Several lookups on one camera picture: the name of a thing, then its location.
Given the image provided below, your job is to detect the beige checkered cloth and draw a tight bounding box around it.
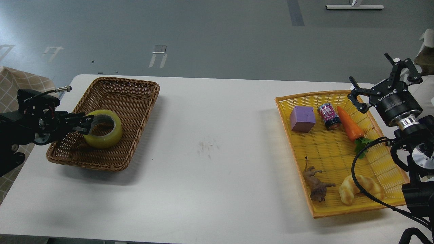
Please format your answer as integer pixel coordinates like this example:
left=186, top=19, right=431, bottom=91
left=0, top=66, right=55, bottom=203

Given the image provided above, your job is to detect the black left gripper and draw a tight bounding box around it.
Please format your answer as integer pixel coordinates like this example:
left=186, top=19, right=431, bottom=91
left=32, top=111, right=94, bottom=145

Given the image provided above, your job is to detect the orange toy carrot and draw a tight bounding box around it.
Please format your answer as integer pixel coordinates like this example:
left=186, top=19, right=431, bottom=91
left=337, top=106, right=373, bottom=155

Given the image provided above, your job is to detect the toy croissant bread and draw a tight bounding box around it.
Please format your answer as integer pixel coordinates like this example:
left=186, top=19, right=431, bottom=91
left=338, top=175, right=386, bottom=205

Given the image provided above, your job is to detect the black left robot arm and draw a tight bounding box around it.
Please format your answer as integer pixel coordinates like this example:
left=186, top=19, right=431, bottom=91
left=0, top=85, right=94, bottom=176

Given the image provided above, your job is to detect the yellow plastic basket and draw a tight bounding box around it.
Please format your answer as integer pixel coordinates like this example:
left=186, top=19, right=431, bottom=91
left=275, top=90, right=409, bottom=218

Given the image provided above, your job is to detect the white chair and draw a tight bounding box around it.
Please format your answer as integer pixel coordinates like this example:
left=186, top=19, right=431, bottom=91
left=414, top=29, right=434, bottom=117

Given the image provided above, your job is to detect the white stand base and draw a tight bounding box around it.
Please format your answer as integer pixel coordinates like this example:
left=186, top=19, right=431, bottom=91
left=325, top=0, right=384, bottom=11

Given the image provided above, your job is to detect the brown wicker basket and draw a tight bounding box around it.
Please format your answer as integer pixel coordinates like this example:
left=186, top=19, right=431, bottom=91
left=46, top=77, right=160, bottom=172

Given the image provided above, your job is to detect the brown toy animal figure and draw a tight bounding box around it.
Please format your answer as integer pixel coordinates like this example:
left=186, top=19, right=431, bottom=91
left=302, top=156, right=336, bottom=202

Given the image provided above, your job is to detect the purple foam cube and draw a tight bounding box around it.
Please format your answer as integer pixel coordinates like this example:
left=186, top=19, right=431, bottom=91
left=290, top=106, right=316, bottom=133

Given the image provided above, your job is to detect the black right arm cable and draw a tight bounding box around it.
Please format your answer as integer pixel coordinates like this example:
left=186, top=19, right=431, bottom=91
left=351, top=136, right=434, bottom=244

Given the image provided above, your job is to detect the small soda can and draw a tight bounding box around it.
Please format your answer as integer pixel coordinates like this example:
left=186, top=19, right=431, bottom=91
left=317, top=103, right=342, bottom=131

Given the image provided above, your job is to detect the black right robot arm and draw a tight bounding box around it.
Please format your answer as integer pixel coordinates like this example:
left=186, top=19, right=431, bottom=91
left=348, top=54, right=434, bottom=232

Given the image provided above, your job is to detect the yellow tape roll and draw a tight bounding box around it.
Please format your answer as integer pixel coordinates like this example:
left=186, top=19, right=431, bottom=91
left=83, top=109, right=123, bottom=149

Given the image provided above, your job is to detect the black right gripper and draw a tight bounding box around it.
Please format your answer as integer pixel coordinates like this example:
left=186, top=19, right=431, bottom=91
left=348, top=53, right=423, bottom=127

